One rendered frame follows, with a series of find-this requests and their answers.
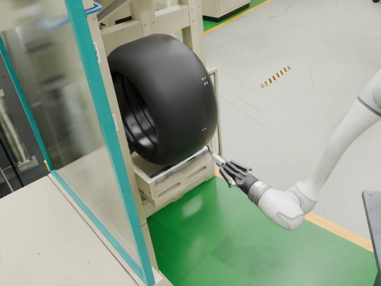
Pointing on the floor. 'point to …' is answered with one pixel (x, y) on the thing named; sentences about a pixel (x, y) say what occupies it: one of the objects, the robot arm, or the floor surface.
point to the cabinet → (222, 9)
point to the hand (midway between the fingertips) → (218, 160)
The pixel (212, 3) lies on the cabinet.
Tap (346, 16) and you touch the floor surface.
